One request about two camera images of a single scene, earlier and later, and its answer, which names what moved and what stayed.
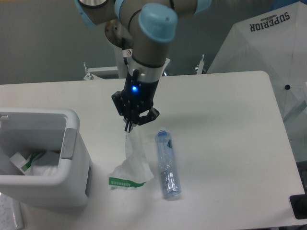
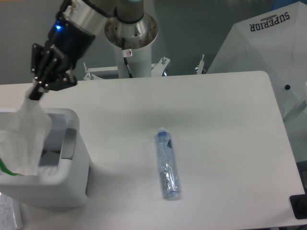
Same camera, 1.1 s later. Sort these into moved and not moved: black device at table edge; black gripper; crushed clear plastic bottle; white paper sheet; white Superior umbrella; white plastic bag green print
Moved: white plastic bag green print; black gripper
Not moved: white paper sheet; black device at table edge; crushed clear plastic bottle; white Superior umbrella
